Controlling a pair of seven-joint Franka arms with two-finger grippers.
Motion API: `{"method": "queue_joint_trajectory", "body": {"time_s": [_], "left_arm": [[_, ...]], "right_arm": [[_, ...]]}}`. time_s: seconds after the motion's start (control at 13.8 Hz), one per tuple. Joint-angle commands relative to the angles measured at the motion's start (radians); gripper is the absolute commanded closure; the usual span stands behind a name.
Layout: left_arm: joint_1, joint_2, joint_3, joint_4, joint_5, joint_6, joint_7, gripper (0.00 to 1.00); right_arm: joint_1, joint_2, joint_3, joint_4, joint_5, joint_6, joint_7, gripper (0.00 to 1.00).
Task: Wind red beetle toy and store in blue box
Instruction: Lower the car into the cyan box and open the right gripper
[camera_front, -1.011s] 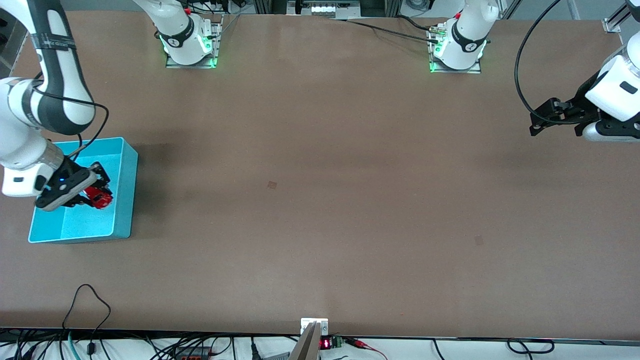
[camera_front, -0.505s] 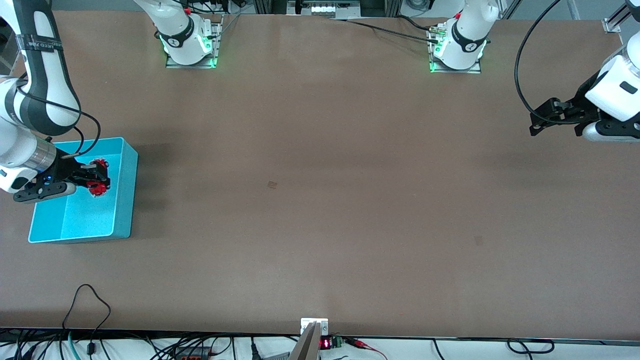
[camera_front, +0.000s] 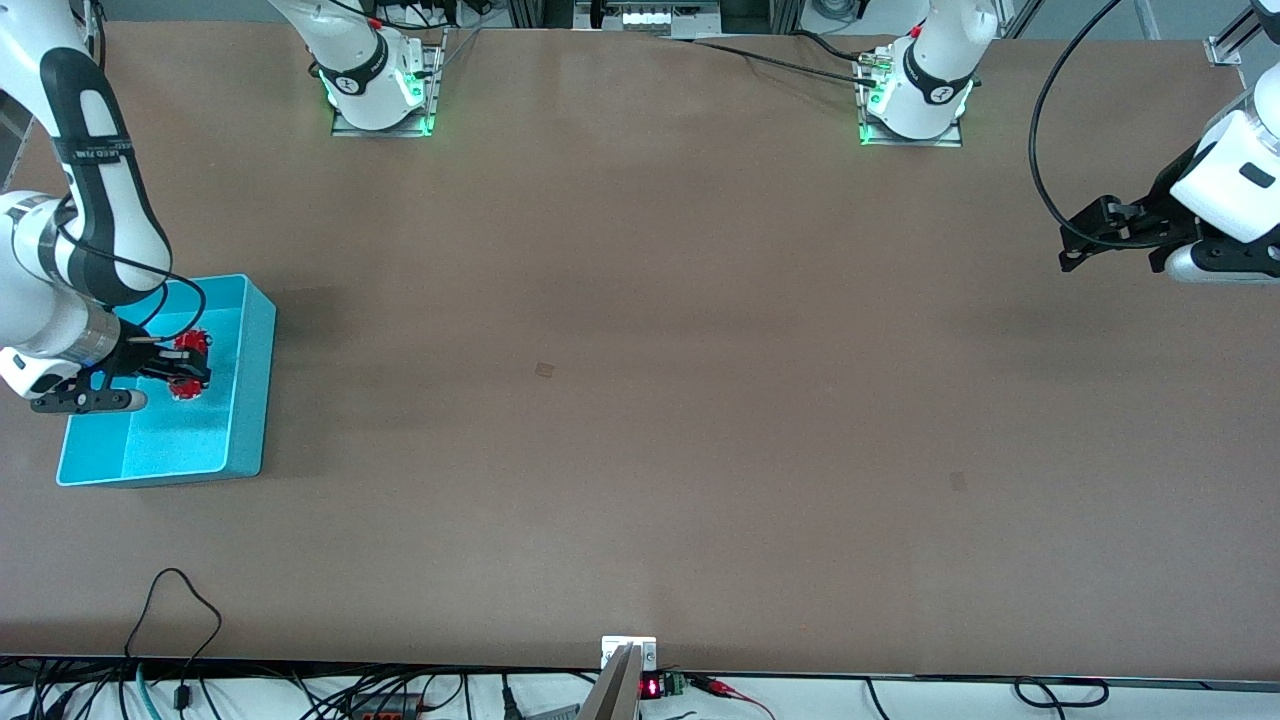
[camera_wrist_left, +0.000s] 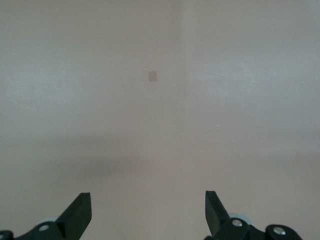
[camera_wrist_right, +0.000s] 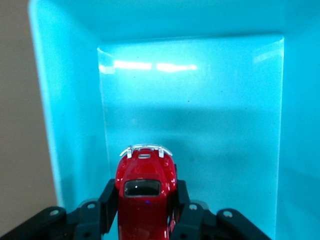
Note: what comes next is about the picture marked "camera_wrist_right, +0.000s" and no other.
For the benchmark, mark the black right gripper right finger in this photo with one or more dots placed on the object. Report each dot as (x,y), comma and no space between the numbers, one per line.
(200,225)

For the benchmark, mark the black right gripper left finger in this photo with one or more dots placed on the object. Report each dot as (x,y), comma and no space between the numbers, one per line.
(87,222)

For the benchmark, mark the red beetle toy car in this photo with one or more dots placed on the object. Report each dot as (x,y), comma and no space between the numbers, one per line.
(145,210)

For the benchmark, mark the blue plastic box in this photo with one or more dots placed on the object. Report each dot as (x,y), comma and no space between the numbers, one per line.
(200,112)

